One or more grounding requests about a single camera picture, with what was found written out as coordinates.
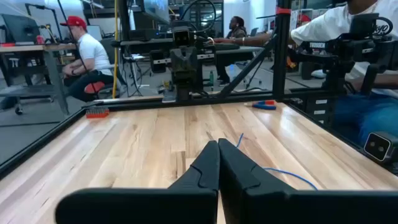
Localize blue cord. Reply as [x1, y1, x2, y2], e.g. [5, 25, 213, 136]
[235, 133, 318, 191]

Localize person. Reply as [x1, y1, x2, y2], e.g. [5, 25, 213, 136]
[60, 15, 115, 103]
[213, 0, 398, 147]
[214, 15, 254, 86]

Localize small black camera box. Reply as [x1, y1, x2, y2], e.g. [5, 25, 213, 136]
[363, 131, 398, 165]

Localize wooden top desk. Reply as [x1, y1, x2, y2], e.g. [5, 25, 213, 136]
[0, 43, 78, 116]

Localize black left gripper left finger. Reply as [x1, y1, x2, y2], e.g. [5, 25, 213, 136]
[55, 140, 221, 224]

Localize black office chair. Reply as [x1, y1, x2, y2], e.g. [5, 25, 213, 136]
[83, 37, 129, 101]

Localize black drawer unit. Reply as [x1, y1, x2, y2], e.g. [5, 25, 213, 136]
[303, 95, 338, 125]

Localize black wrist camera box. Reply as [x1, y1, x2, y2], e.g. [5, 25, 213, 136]
[172, 26, 192, 48]

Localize red screwdriver bit set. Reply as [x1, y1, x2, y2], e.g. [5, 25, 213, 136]
[85, 107, 110, 119]

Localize black aluminium table frame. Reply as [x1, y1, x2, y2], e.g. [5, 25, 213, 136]
[0, 0, 398, 181]

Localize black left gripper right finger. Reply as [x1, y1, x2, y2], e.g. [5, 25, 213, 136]
[218, 138, 398, 224]

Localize black monitor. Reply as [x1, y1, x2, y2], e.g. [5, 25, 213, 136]
[0, 14, 41, 44]

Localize red and blue pliers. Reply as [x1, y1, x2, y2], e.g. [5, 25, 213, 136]
[245, 100, 277, 111]

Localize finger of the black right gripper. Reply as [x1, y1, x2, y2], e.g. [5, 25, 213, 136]
[183, 46, 200, 85]
[170, 46, 185, 85]

